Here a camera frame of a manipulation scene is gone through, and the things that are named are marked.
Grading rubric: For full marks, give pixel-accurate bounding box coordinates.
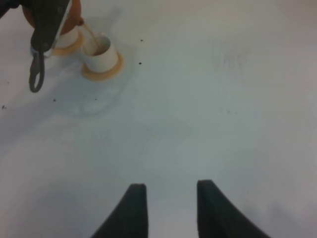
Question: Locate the orange coaster far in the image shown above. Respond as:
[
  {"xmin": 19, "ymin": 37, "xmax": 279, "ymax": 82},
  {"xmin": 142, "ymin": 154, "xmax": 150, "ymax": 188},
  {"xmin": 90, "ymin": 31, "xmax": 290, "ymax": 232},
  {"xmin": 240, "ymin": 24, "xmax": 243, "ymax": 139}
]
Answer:
[{"xmin": 53, "ymin": 31, "xmax": 85, "ymax": 56}]

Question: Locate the orange coaster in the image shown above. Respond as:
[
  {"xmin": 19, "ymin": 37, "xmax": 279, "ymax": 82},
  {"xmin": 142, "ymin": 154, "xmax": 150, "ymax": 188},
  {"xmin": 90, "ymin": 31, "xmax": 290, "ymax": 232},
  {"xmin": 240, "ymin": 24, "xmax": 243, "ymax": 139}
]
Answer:
[
  {"xmin": 53, "ymin": 31, "xmax": 85, "ymax": 56},
  {"xmin": 81, "ymin": 51, "xmax": 124, "ymax": 82}
]

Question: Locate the brown clay teapot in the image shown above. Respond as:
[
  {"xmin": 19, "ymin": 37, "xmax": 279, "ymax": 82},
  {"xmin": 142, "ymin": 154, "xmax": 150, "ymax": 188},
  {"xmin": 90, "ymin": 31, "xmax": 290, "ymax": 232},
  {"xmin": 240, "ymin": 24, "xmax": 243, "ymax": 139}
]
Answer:
[{"xmin": 22, "ymin": 0, "xmax": 84, "ymax": 35}]

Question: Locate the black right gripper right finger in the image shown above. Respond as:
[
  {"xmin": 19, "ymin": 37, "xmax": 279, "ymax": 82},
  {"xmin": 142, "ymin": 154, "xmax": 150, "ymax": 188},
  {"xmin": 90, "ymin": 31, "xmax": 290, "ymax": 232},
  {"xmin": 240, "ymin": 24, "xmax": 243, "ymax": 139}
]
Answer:
[{"xmin": 197, "ymin": 180, "xmax": 268, "ymax": 238}]

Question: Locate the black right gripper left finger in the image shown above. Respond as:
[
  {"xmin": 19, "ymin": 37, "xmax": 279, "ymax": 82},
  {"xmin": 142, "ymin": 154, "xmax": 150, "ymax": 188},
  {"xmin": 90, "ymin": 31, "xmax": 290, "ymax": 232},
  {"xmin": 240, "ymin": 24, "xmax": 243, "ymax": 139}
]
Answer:
[{"xmin": 92, "ymin": 184, "xmax": 149, "ymax": 238}]

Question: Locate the orange coaster near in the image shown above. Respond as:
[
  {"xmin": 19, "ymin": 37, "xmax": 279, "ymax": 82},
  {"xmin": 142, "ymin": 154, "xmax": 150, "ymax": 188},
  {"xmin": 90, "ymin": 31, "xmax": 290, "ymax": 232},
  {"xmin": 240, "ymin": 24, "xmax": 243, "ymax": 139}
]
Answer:
[{"xmin": 81, "ymin": 51, "xmax": 124, "ymax": 82}]

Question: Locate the white teacup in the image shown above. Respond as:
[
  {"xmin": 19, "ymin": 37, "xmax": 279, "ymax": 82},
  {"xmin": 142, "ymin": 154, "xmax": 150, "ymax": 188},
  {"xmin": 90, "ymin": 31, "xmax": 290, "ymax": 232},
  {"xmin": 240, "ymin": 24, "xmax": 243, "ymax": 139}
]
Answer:
[
  {"xmin": 55, "ymin": 27, "xmax": 79, "ymax": 49},
  {"xmin": 81, "ymin": 33, "xmax": 119, "ymax": 73}
]

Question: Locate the white teacup far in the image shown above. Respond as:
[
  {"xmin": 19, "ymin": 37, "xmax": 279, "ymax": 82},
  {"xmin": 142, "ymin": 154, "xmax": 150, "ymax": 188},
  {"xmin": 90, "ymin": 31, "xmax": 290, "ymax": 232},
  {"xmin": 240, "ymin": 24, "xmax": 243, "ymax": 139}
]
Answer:
[{"xmin": 55, "ymin": 27, "xmax": 79, "ymax": 49}]

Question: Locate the white teacup near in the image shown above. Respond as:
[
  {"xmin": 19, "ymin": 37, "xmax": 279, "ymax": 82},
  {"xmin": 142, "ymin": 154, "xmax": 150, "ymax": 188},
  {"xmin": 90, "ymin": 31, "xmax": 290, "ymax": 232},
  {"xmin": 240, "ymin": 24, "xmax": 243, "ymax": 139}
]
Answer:
[{"xmin": 81, "ymin": 33, "xmax": 119, "ymax": 73}]

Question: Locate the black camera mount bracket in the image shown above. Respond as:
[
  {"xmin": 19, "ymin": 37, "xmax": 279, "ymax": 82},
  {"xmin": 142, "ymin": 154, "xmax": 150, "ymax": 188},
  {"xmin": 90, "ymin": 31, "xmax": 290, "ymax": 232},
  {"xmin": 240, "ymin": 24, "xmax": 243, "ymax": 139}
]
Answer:
[{"xmin": 30, "ymin": 0, "xmax": 71, "ymax": 53}]

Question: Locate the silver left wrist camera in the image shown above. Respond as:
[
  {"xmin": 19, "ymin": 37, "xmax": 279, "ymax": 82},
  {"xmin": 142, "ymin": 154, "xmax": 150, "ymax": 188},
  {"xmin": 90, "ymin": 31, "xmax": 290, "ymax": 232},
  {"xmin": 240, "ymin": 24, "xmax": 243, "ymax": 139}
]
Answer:
[{"xmin": 29, "ymin": 0, "xmax": 74, "ymax": 58}]

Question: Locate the black braided camera cable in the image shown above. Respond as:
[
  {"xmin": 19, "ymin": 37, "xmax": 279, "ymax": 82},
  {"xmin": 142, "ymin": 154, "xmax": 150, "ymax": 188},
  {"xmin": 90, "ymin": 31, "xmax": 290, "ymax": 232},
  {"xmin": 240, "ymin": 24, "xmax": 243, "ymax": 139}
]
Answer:
[{"xmin": 29, "ymin": 48, "xmax": 46, "ymax": 93}]

